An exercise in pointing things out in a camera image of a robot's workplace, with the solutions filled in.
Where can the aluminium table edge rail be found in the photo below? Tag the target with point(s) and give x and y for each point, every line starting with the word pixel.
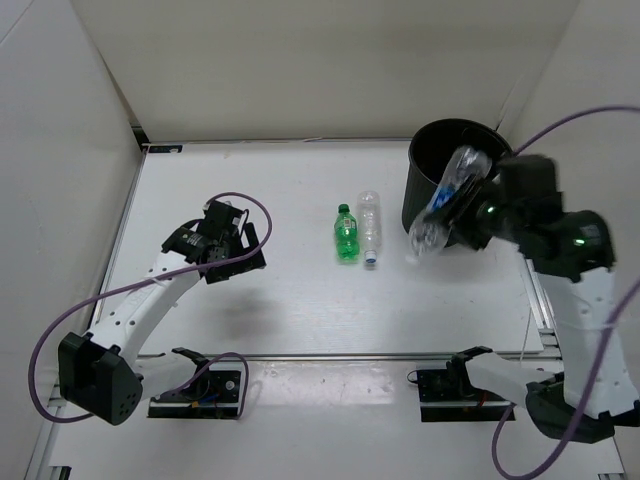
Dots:
pixel 372 357

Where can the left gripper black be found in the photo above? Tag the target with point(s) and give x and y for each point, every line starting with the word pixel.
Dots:
pixel 250 262

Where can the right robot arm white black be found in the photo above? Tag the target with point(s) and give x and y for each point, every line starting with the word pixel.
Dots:
pixel 573 256

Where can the green plastic bottle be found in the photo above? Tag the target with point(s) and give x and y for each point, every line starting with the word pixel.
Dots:
pixel 346 234

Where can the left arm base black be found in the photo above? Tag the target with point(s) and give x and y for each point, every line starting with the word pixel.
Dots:
pixel 218 392

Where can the clear bottle blue cap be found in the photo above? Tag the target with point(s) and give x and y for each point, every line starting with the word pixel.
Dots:
pixel 369 226

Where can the clear bottle blue label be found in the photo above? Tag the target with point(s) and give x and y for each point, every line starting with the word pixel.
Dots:
pixel 429 232

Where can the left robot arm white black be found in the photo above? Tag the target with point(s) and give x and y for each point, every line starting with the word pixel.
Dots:
pixel 101 371

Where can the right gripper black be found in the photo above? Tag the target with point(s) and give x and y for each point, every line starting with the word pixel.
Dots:
pixel 461 231

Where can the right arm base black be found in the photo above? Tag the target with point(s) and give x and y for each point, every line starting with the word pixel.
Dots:
pixel 441 402

